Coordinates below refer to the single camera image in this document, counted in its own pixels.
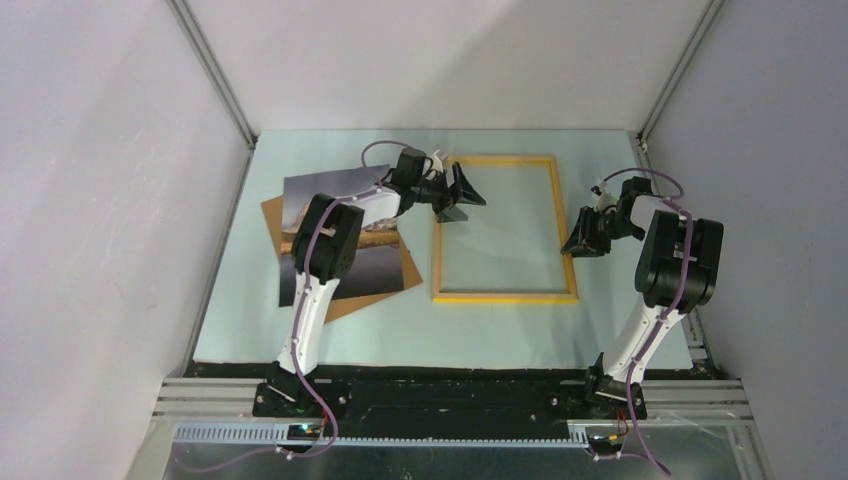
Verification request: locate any aluminium corner post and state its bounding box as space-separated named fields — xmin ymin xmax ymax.
xmin=638 ymin=0 xmax=726 ymax=143
xmin=166 ymin=0 xmax=258 ymax=149

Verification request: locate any right aluminium corner post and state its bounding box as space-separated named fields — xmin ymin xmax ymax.
xmin=638 ymin=0 xmax=726 ymax=143

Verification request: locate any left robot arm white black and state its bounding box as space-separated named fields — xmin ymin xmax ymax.
xmin=266 ymin=144 xmax=487 ymax=417

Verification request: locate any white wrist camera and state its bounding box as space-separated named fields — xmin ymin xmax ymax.
xmin=590 ymin=180 xmax=617 ymax=213
xmin=428 ymin=150 xmax=446 ymax=175

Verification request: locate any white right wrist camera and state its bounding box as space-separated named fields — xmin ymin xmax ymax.
xmin=590 ymin=180 xmax=617 ymax=213

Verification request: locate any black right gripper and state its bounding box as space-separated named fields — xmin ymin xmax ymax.
xmin=560 ymin=206 xmax=644 ymax=258

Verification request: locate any grey slotted cable duct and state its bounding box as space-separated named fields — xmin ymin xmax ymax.
xmin=173 ymin=422 xmax=589 ymax=449

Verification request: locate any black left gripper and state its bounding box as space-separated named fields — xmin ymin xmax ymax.
xmin=411 ymin=163 xmax=485 ymax=224

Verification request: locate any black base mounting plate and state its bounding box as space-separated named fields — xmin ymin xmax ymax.
xmin=252 ymin=365 xmax=647 ymax=439

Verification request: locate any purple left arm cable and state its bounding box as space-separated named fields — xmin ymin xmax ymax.
xmin=173 ymin=140 xmax=425 ymax=476

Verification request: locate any landscape photo print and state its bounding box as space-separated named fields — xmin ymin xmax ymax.
xmin=281 ymin=164 xmax=404 ymax=299

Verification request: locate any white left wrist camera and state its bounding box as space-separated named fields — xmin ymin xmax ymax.
xmin=428 ymin=150 xmax=446 ymax=175

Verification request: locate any controller board with wires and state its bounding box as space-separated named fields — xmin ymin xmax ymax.
xmin=286 ymin=402 xmax=329 ymax=441
xmin=589 ymin=409 xmax=630 ymax=454

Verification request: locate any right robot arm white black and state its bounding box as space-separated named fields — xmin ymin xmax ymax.
xmin=561 ymin=176 xmax=724 ymax=418

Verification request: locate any right controller board with wires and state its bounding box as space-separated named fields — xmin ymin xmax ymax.
xmin=589 ymin=409 xmax=630 ymax=454

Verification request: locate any yellow wooden picture frame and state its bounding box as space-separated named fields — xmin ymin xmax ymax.
xmin=431 ymin=154 xmax=579 ymax=304

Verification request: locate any left aluminium corner post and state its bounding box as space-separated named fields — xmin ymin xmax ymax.
xmin=166 ymin=0 xmax=258 ymax=149

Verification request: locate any left controller board with wires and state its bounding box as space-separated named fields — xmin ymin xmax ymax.
xmin=286 ymin=402 xmax=329 ymax=441

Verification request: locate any aluminium front rail frame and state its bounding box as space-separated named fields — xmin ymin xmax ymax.
xmin=154 ymin=378 xmax=754 ymax=427

